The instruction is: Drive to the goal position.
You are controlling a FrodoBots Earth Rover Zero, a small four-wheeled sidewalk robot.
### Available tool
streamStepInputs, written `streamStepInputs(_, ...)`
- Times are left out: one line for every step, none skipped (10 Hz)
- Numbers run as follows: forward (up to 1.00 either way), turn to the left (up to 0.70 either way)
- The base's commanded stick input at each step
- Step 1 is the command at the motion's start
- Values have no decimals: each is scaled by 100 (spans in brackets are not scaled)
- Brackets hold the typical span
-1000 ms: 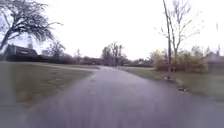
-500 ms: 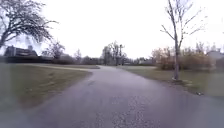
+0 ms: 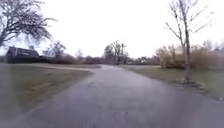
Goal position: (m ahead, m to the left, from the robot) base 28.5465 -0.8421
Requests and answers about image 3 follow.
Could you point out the grass field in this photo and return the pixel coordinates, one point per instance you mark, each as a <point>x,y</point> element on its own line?
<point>30,83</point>

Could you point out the large bare tree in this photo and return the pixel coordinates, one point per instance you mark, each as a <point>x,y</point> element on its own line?
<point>20,20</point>

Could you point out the brown bushes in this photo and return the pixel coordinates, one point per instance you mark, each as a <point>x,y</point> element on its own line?
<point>196,58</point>

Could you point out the dark building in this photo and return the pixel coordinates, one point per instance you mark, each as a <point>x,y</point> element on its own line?
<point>20,55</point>

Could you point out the bare thin tree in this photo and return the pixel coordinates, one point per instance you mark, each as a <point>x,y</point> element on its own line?
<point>186,50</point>

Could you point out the low dark hedge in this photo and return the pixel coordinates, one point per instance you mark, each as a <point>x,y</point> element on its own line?
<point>71,60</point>

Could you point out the cluster of distant trees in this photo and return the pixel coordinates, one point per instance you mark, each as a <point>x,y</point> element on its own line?
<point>115,53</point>

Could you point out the grass verge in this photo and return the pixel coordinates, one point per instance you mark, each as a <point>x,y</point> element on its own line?
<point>200,78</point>

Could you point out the grey asphalt path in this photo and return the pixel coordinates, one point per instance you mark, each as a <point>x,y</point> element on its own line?
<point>113,100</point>

